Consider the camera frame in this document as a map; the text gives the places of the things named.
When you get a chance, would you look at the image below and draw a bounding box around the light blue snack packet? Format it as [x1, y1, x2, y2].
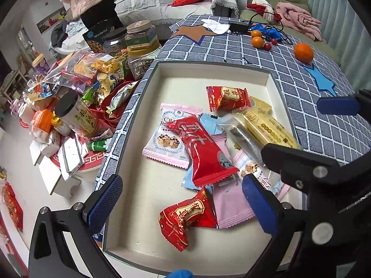
[181, 113, 235, 192]

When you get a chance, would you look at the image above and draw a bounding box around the red gold candy packet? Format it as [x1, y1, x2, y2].
[158, 187, 218, 252]
[206, 86, 252, 112]

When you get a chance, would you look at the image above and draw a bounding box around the pile of snack bags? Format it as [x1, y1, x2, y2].
[27, 51, 140, 116]

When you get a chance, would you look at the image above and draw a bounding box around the small bottle gold cap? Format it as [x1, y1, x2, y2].
[51, 113, 71, 136]

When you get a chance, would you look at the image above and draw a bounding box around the jar with brown lid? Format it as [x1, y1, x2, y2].
[125, 20, 158, 50]

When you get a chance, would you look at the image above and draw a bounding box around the white crumpled tissue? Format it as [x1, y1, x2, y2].
[201, 19, 231, 35]

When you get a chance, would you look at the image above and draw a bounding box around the dark snack pouch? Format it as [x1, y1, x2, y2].
[83, 25, 112, 54]

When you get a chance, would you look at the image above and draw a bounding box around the gold snack packet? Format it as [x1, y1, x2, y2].
[243, 96, 273, 116]

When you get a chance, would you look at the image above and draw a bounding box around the blue crumpled glove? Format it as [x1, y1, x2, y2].
[252, 23, 286, 42]

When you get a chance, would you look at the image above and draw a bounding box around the orange white packet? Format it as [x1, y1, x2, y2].
[29, 109, 54, 142]

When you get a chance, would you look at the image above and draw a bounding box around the large orange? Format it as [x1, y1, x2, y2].
[294, 42, 314, 63]

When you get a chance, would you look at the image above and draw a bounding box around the red round tray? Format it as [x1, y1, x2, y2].
[49, 139, 108, 174]

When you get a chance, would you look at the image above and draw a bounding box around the pink long snack packet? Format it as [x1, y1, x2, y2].
[209, 133, 257, 230]

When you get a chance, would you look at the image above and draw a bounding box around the grey checked star tablecloth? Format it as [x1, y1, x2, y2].
[93, 14, 371, 238]

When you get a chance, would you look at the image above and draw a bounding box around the red plastic bowl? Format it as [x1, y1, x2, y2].
[99, 81, 140, 122]

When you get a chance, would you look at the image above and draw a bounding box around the black power adapter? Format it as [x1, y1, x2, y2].
[229, 21, 251, 34]

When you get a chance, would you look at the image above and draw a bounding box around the pink white cracker packet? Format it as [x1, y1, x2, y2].
[232, 149, 290, 200]
[142, 103, 203, 170]

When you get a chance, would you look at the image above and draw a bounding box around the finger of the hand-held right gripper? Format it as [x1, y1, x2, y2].
[261, 143, 341, 197]
[317, 88, 371, 116]

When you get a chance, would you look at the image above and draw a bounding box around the labelled jar black lid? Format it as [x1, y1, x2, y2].
[54, 91, 109, 138]

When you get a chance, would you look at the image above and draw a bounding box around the wall poster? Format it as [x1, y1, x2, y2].
[36, 9, 67, 34]

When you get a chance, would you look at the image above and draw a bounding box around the red long snack packet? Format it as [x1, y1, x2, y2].
[166, 115, 240, 187]

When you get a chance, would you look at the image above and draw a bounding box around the pale green curtain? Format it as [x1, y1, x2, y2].
[306, 0, 371, 90]

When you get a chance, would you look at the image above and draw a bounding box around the small green bottle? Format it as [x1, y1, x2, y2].
[87, 139, 109, 152]

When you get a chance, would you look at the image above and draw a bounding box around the pink blanket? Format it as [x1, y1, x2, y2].
[275, 2, 322, 41]

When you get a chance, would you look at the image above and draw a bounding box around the clear dark bar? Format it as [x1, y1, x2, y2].
[217, 114, 267, 165]

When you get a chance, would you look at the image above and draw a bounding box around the yellow long wafer packet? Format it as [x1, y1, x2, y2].
[238, 111, 302, 151]

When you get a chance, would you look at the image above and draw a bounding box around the pile of clothes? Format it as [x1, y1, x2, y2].
[49, 19, 87, 50]

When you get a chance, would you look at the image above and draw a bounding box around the person's left hand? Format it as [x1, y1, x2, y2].
[165, 269, 195, 278]

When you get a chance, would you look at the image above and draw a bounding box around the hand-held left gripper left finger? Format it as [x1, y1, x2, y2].
[27, 174, 124, 278]

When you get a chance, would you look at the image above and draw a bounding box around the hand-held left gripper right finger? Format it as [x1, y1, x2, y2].
[241, 175, 312, 278]

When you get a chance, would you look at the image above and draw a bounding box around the stack of white boxes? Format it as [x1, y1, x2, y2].
[29, 135, 89, 199]

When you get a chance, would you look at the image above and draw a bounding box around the seed jar yellow lid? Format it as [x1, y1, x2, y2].
[128, 43, 162, 80]

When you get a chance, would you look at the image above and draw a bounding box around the shallow white tray box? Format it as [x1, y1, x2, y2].
[101, 61, 308, 259]

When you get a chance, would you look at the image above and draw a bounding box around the clear jar black lid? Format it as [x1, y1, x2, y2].
[103, 28, 128, 57]

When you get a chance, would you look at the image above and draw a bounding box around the red mesh bag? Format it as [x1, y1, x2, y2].
[1, 182, 24, 229]

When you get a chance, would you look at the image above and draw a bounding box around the red white plush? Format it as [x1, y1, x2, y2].
[246, 0, 281, 24]

